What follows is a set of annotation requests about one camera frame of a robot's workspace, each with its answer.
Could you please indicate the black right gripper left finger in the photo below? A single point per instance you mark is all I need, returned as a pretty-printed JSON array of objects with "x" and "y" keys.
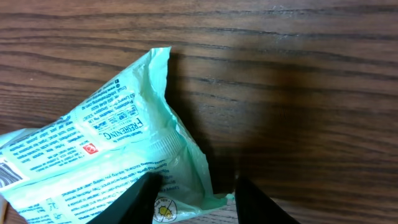
[{"x": 135, "y": 205}]

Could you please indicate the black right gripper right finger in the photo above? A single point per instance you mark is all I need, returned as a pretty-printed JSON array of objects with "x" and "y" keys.
[{"x": 253, "y": 206}]

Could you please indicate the teal wet wipes pack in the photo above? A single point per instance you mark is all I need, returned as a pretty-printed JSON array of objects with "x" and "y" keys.
[{"x": 75, "y": 168}]

